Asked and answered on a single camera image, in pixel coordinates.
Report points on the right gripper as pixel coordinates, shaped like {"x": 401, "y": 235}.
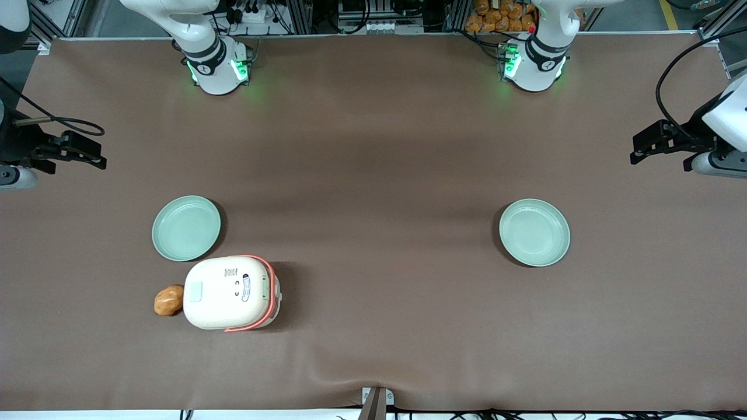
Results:
{"x": 13, "y": 143}

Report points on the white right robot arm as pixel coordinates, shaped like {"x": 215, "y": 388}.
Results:
{"x": 213, "y": 64}

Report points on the pale green plate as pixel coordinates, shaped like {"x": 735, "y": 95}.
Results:
{"x": 534, "y": 233}
{"x": 186, "y": 228}

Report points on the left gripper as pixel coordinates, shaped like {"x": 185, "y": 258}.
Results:
{"x": 693, "y": 135}

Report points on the brown bread roll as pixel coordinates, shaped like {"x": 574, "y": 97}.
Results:
{"x": 168, "y": 300}

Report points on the orange items box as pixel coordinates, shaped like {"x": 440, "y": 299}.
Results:
{"x": 496, "y": 17}

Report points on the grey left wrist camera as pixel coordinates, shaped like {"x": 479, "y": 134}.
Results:
{"x": 721, "y": 165}

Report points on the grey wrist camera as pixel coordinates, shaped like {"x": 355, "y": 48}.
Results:
{"x": 14, "y": 177}
{"x": 721, "y": 165}

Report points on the white power strip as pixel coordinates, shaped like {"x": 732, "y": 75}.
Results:
{"x": 254, "y": 14}

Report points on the brown table mat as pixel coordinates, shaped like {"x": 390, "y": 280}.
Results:
{"x": 373, "y": 175}

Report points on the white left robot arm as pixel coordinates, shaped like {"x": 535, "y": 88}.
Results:
{"x": 540, "y": 64}

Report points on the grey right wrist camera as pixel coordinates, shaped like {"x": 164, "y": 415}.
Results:
{"x": 14, "y": 177}

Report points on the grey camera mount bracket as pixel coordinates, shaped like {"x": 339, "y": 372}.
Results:
{"x": 376, "y": 402}

